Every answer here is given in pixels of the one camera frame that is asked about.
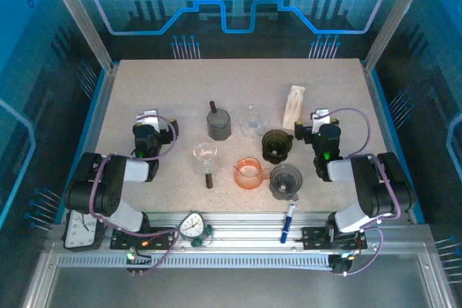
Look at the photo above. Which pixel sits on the black controller box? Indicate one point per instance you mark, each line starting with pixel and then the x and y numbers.
pixel 139 262
pixel 339 266

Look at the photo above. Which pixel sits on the orange glass coffee server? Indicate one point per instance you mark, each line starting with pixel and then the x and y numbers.
pixel 249 178

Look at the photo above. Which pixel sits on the clear plastic coffee dripper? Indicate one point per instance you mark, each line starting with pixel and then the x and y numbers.
pixel 252 124

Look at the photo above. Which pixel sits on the blue white marker pen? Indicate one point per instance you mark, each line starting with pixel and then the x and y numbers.
pixel 287 228

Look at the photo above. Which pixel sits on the black square analog clock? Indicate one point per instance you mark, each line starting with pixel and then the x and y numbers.
pixel 77 234

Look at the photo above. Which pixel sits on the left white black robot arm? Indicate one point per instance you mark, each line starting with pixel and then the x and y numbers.
pixel 108 192

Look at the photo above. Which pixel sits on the steel front plate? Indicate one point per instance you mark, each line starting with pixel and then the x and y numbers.
pixel 234 290

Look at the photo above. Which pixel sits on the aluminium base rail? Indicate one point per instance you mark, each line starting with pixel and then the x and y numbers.
pixel 245 228

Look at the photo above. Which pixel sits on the blue-edged aluminium side rail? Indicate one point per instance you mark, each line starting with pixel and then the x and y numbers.
pixel 379 106
pixel 103 106

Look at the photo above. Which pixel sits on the grey octagonal coffee server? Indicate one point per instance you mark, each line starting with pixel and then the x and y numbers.
pixel 218 126

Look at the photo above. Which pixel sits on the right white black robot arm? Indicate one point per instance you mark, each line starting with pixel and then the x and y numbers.
pixel 371 192

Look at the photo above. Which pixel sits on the white triangular analog clock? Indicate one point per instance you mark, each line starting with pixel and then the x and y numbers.
pixel 191 228

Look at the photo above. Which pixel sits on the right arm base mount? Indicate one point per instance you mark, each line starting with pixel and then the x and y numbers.
pixel 314 237

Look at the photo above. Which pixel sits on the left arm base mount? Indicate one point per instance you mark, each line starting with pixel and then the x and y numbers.
pixel 162 236

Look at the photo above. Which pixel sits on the olive green coffee dripper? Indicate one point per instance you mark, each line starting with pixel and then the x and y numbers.
pixel 269 138

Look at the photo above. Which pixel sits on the aluminium frame post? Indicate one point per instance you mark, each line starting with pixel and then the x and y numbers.
pixel 397 16
pixel 77 16

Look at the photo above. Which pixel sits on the smoky grey coffee dripper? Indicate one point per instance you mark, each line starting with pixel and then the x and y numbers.
pixel 288 178

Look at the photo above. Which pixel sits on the coffee filter paper pack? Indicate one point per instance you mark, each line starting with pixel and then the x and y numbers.
pixel 294 106

